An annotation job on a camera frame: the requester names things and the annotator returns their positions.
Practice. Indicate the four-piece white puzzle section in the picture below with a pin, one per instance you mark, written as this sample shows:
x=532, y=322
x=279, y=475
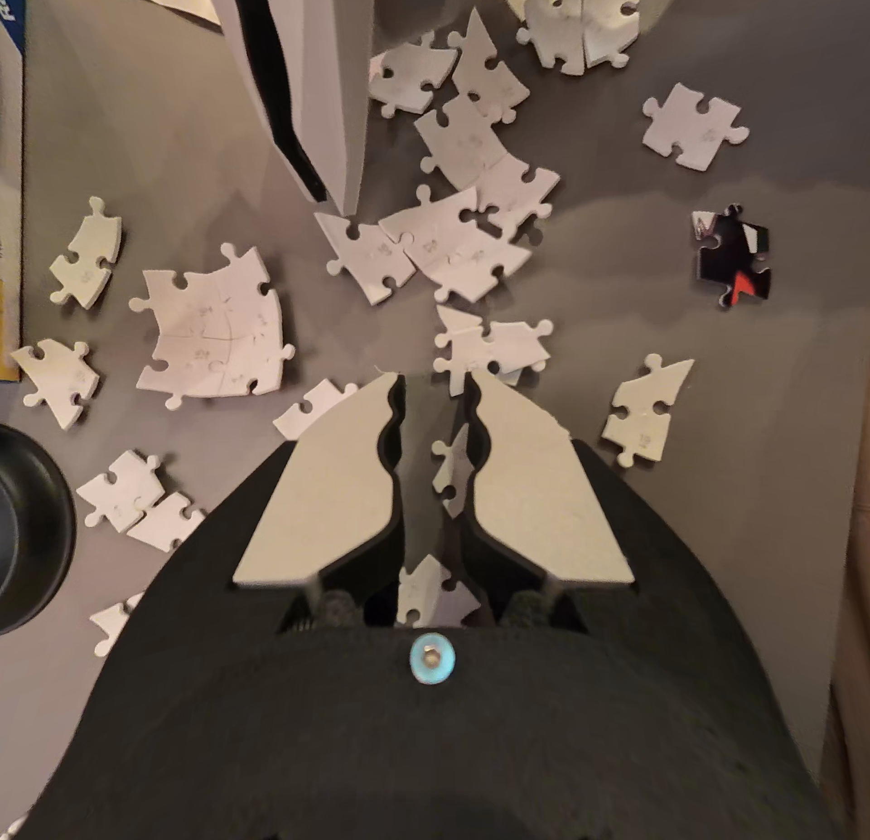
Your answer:
x=204, y=337

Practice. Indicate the colourful cartoon puzzle box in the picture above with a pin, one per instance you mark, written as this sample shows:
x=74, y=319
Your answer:
x=10, y=173

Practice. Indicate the white puzzle pieces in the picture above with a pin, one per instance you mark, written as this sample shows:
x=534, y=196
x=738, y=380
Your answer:
x=693, y=129

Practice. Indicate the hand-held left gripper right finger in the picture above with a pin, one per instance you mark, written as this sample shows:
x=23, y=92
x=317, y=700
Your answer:
x=550, y=513

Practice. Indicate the small white puzzle section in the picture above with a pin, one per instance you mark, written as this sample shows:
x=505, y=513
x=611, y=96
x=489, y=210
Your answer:
x=448, y=255

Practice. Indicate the person's beige trousers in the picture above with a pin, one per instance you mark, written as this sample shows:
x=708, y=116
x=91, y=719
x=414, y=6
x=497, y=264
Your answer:
x=853, y=649

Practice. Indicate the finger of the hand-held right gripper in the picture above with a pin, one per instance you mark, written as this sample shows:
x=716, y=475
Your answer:
x=326, y=51
x=258, y=51

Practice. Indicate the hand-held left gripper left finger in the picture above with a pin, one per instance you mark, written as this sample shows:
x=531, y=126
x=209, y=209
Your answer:
x=319, y=513

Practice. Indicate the black round ball stand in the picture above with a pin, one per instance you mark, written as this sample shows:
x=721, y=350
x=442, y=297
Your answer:
x=58, y=527

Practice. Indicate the black printed puzzle piece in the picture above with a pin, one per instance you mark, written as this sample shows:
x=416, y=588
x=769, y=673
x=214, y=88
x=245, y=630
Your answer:
x=731, y=255

